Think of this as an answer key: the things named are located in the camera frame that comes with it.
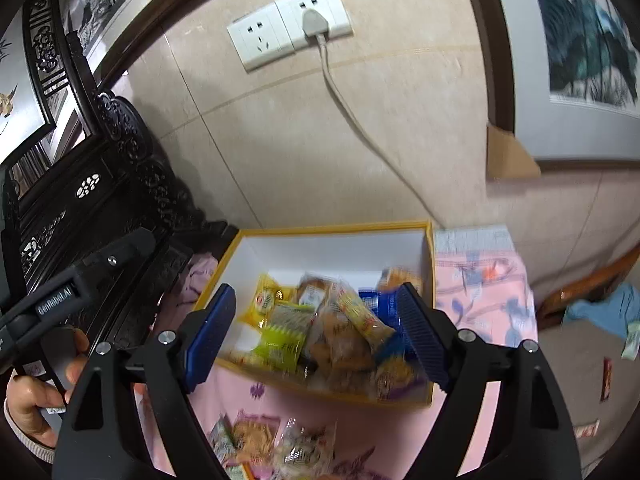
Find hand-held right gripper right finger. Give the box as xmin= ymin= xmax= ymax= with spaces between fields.
xmin=395 ymin=282 xmax=583 ymax=480

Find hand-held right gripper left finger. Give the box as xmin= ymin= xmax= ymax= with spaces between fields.
xmin=52 ymin=282 xmax=238 ymax=480

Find small yellow printed packet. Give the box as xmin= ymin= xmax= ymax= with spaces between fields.
xmin=372 ymin=355 xmax=426 ymax=401

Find blue snack packet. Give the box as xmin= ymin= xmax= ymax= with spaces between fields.
xmin=357 ymin=287 xmax=416 ymax=361

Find orange pastry packet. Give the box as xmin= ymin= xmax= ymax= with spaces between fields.
xmin=380 ymin=266 xmax=426 ymax=293

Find yellow snack packet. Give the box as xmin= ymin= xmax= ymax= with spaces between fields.
xmin=242 ymin=274 xmax=296 ymax=328

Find long yellow orange packet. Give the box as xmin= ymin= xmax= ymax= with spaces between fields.
xmin=332 ymin=285 xmax=396 ymax=356

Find green snack packet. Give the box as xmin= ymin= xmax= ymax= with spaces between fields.
xmin=252 ymin=302 xmax=316 ymax=371

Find brown bread packet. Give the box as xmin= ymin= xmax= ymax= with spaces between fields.
xmin=305 ymin=310 xmax=376 ymax=391
xmin=297 ymin=272 xmax=341 ymax=311

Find yellow-edged white box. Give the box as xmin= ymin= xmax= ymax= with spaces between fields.
xmin=192 ymin=220 xmax=437 ymax=408

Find person's left forearm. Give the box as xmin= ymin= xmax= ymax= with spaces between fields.
xmin=0 ymin=397 xmax=56 ymax=480

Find person's left hand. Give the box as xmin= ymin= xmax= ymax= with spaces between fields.
xmin=5 ymin=327 xmax=91 ymax=451

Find pink cloth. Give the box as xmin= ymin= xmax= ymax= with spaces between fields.
xmin=175 ymin=255 xmax=218 ymax=306

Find pink floral tablecloth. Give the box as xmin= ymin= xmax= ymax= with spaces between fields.
xmin=130 ymin=227 xmax=538 ymax=480

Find small colourful snack packet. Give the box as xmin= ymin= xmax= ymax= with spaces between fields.
xmin=207 ymin=417 xmax=238 ymax=466

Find dark carved wooden chair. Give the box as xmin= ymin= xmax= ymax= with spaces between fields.
xmin=10 ymin=32 xmax=241 ymax=361

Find snack packets on tablecloth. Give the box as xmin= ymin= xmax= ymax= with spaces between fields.
xmin=270 ymin=417 xmax=336 ymax=478

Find brown wooden chair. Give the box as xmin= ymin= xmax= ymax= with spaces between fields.
xmin=537 ymin=245 xmax=640 ymax=331

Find red dark packet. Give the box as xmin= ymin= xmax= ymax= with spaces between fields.
xmin=600 ymin=357 xmax=614 ymax=402

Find blue cloth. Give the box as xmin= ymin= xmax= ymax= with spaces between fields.
xmin=565 ymin=282 xmax=640 ymax=341

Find black framed bird painting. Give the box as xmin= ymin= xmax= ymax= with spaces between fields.
xmin=0 ymin=10 xmax=57 ymax=163

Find cardboard corner protector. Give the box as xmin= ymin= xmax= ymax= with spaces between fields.
xmin=486 ymin=125 xmax=542 ymax=181

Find green white packet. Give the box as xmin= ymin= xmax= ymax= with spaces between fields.
xmin=621 ymin=322 xmax=640 ymax=360

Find dark carved lattice panel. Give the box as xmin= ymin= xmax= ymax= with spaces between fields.
xmin=22 ymin=0 xmax=71 ymax=111

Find brown framed landscape painting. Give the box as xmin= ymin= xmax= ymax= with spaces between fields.
xmin=457 ymin=0 xmax=640 ymax=171

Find grey power plug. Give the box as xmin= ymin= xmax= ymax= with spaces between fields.
xmin=301 ymin=8 xmax=331 ymax=46

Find grey power cable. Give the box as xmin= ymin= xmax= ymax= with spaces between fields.
xmin=320 ymin=42 xmax=438 ymax=228

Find white wall socket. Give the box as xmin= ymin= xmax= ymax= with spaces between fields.
xmin=226 ymin=2 xmax=296 ymax=72
xmin=275 ymin=0 xmax=355 ymax=52

